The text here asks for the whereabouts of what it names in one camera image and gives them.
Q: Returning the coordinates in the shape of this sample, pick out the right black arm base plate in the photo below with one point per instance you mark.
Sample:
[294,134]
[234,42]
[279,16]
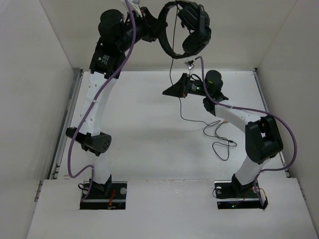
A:
[252,197]

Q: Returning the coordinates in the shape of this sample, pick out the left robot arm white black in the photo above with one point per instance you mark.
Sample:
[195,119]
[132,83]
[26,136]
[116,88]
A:
[118,35]

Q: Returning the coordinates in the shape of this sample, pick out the black headphones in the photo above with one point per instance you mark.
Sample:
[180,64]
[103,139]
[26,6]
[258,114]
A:
[196,20]

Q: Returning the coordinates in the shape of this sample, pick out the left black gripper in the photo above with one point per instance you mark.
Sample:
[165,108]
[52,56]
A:
[152,26]

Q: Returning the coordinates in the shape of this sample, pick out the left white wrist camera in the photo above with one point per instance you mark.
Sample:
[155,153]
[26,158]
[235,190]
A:
[134,5]

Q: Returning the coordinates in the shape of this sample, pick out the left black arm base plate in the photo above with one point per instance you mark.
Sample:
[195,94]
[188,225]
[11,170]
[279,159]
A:
[114,200]

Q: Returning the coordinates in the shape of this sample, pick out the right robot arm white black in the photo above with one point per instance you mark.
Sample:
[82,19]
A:
[262,137]

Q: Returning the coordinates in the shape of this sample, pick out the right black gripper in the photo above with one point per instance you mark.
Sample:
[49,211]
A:
[181,88]

